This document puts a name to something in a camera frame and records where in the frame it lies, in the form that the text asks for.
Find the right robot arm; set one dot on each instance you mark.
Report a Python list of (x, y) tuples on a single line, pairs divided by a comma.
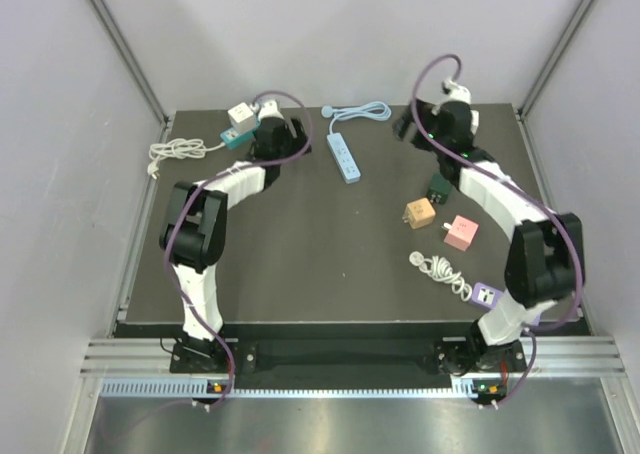
[(545, 260)]

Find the orange cube adapter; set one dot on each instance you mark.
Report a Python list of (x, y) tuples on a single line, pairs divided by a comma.
[(419, 213)]

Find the aluminium frame post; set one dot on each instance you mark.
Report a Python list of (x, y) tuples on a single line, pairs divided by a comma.
[(560, 48), (128, 58)]

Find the teal power strip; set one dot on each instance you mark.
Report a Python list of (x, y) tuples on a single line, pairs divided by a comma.
[(232, 137)]

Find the purple power strip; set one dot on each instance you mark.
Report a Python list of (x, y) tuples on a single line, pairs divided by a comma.
[(485, 296)]

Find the left aluminium frame post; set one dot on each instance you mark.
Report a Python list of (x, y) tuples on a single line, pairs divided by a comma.
[(128, 58)]

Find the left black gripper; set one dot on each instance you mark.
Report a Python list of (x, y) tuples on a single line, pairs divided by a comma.
[(295, 143)]

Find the right aluminium frame post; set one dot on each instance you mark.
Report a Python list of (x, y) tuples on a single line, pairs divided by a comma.
[(560, 48)]

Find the pink cube plug adapter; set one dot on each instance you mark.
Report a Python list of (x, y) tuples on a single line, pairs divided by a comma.
[(460, 232)]

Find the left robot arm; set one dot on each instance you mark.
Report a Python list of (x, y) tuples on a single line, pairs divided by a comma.
[(194, 237)]

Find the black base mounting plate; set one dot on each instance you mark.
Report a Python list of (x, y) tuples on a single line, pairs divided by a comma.
[(432, 357)]

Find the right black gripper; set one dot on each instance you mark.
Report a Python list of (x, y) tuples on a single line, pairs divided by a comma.
[(426, 112)]

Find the dark green cube adapter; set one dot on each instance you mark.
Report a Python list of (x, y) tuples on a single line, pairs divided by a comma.
[(438, 190)]

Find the front aluminium rail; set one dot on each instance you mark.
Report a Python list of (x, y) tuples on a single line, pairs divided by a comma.
[(556, 357)]

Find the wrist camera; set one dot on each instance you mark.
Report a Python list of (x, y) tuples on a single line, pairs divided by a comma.
[(452, 92), (266, 109)]

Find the slotted cable duct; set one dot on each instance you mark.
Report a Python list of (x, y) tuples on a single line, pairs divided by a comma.
[(204, 389)]

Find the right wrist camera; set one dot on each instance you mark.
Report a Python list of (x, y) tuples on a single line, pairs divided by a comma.
[(452, 92)]

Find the white cube adapter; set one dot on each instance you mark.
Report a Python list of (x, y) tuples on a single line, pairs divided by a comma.
[(242, 118), (474, 121)]

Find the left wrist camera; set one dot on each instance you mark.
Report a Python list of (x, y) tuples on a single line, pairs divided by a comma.
[(266, 109)]

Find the light blue power strip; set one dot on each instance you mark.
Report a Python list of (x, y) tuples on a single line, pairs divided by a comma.
[(343, 158)]

